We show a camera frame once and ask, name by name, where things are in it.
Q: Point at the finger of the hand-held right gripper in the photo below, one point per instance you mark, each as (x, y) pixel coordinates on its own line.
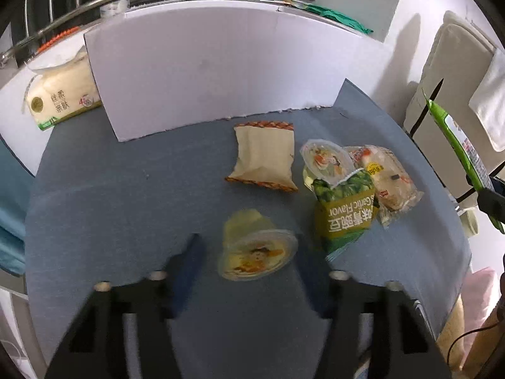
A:
(493, 205)

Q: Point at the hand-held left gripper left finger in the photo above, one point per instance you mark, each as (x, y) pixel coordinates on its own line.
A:
(185, 272)

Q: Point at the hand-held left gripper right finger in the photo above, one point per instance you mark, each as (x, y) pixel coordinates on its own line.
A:
(355, 312)

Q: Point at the yellow jelly cup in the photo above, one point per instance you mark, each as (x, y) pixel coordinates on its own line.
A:
(256, 252)

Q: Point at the bright green seaweed snack packet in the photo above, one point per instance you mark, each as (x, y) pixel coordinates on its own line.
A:
(453, 134)

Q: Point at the white cardboard box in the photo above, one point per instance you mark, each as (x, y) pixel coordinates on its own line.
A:
(197, 67)

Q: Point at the pale round container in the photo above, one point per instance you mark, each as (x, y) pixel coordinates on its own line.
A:
(469, 223)

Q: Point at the green pea snack packet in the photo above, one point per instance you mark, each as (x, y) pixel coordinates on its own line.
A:
(347, 215)

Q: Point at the pink cloth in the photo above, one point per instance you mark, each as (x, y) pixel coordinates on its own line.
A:
(477, 304)

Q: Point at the clear bun packet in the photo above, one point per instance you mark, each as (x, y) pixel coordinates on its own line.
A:
(394, 185)

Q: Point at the white towel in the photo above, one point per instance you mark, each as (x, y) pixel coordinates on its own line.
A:
(491, 102)

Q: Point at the beige packet with orange edges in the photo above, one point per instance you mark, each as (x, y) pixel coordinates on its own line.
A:
(264, 158)

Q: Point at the cream folding chair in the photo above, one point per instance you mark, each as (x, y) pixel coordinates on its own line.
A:
(446, 67)

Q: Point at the clear jelly cup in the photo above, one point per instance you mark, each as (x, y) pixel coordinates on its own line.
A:
(327, 160)

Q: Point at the blue curtain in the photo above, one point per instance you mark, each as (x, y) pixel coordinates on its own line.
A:
(12, 205)

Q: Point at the tissue pack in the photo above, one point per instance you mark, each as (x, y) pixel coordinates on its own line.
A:
(59, 90)

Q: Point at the dark green plastic packet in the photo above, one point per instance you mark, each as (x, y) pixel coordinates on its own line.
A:
(339, 17)

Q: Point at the orange beaded tool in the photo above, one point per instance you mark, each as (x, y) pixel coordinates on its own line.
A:
(59, 38)

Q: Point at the tape roll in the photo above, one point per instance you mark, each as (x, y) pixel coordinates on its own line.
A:
(113, 9)

